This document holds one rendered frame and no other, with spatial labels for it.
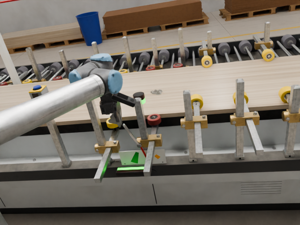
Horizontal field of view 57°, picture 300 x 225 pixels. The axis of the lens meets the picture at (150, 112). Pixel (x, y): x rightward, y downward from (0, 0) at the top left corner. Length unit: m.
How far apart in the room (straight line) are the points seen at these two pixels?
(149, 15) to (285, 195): 5.76
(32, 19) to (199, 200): 7.93
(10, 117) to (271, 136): 1.44
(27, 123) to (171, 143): 1.10
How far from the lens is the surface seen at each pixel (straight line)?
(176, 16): 7.20
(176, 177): 1.70
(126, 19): 7.21
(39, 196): 2.44
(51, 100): 0.92
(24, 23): 9.36
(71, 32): 7.54
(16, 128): 0.86
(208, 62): 2.22
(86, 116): 1.82
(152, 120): 1.60
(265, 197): 2.16
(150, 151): 1.45
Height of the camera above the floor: 1.74
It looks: 30 degrees down
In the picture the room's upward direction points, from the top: 10 degrees counter-clockwise
